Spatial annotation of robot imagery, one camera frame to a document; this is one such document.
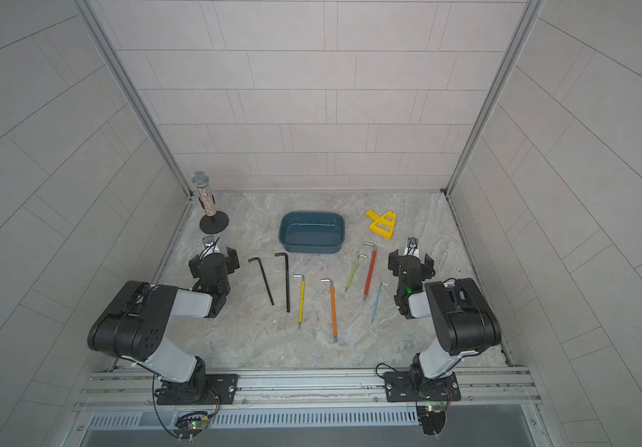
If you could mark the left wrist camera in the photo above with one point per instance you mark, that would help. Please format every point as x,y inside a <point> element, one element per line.
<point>210,246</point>

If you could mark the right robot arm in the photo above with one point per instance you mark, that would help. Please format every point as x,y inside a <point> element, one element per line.
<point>464,323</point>

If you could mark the circuit board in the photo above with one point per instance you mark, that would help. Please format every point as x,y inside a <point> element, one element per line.
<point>190,425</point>
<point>431,420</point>

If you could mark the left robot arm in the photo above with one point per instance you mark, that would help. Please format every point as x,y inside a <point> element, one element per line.
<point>134,325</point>

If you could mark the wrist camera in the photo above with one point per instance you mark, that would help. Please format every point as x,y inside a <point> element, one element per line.
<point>412,247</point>
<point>210,246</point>

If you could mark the glass-top tube on black stand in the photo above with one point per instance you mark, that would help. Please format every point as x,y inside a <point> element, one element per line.
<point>213,221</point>

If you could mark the blue handled hex key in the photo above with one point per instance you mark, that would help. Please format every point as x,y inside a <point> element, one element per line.
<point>380,289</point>

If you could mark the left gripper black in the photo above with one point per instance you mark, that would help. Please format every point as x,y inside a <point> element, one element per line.
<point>232,263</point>

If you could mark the yellow handled hex key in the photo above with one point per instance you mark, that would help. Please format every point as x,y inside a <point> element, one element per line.
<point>301,277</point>

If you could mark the teal plastic storage box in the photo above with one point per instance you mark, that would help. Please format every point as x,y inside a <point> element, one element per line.
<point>306,231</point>

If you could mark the green handled hex key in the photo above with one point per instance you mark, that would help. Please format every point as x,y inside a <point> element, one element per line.
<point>352,274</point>

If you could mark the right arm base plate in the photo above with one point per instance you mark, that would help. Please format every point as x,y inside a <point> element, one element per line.
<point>403,387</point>

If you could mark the long black hex key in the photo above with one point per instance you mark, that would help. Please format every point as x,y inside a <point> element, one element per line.
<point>264,276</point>

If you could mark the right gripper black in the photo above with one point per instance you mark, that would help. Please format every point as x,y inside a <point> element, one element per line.
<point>399,261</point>

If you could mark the aluminium front rail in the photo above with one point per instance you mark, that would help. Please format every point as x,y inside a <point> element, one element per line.
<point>132,390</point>

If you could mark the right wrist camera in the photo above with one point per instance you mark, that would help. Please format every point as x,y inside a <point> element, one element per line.
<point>412,247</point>

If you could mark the right circuit board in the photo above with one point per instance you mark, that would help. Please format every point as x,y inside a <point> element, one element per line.
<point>431,420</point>

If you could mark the red handled hex key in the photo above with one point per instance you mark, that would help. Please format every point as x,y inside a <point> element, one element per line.
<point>371,268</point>

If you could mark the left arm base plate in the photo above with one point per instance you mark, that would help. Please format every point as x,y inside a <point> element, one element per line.
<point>215,389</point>

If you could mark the yellow plastic triangle holder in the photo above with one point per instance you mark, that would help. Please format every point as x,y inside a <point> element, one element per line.
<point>382,225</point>

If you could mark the left circuit board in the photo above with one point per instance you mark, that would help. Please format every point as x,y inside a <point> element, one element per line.
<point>190,425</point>

